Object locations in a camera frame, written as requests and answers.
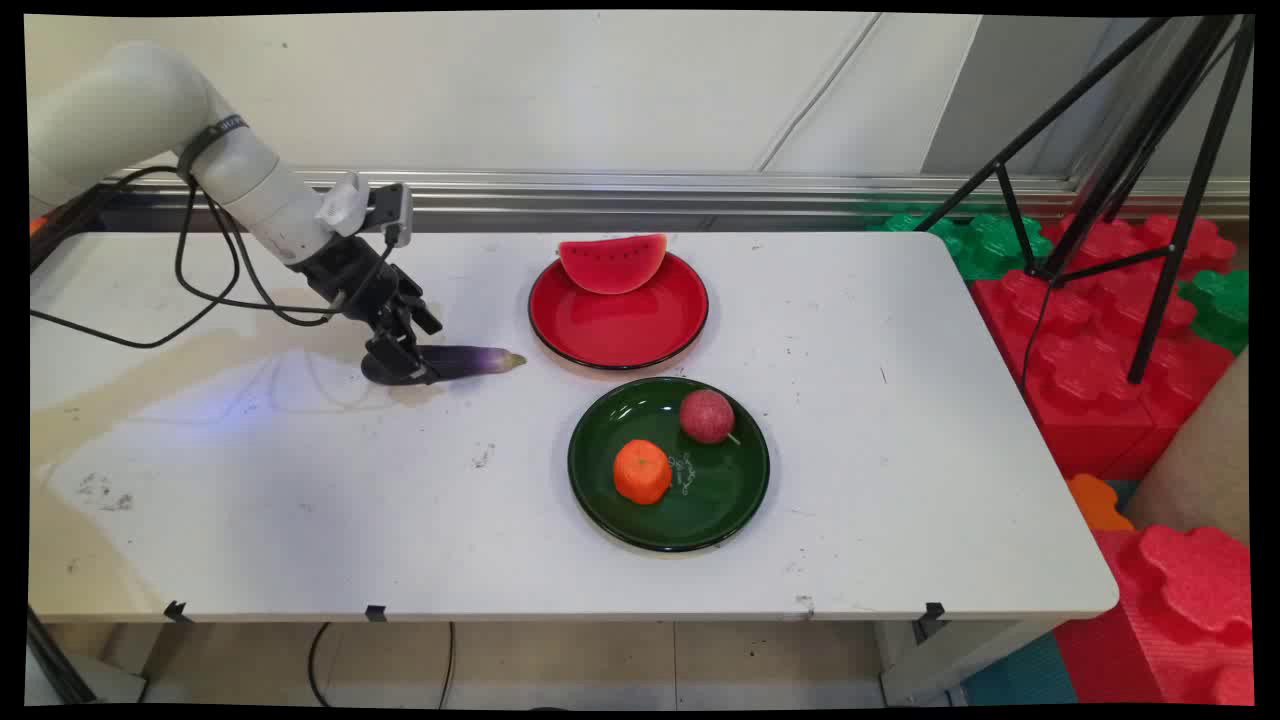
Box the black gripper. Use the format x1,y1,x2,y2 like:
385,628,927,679
290,235,443,387

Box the purple toy eggplant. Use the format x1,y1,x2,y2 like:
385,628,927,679
360,343,528,387

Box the orange toy tangerine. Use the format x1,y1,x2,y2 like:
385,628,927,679
613,439,674,506

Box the red plate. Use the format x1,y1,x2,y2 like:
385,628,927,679
528,248,710,372

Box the toy watermelon slice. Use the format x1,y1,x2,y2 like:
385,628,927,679
557,234,669,296

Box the red toy apple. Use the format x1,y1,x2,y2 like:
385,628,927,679
679,389,742,447

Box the dark green plate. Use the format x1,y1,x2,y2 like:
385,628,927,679
567,376,772,554

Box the green foam block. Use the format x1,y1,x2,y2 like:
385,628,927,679
868,205,1054,282
1178,268,1251,357

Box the white table leg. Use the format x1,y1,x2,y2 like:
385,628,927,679
878,618,1063,707

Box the large red foam block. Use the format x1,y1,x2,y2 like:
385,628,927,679
972,213,1251,481

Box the teal floor mat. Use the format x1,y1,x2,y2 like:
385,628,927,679
962,630,1079,706

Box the orange foam block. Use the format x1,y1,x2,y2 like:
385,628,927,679
1065,473,1136,533

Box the black tripod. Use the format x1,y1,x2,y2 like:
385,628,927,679
915,15,1256,386

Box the beige fabric object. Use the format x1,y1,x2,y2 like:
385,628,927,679
1125,350,1251,546

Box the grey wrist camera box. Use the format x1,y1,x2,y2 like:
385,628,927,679
316,172,413,249

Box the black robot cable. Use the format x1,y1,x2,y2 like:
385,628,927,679
30,165,401,351

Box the black arm strap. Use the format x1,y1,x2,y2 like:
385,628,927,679
177,114,247,182

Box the aluminium wall rail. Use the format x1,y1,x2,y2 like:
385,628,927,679
100,168,1251,223

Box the black floor cable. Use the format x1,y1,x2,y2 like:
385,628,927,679
306,622,457,707

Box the black metal frame bar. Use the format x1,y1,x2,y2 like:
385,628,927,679
30,183,113,273

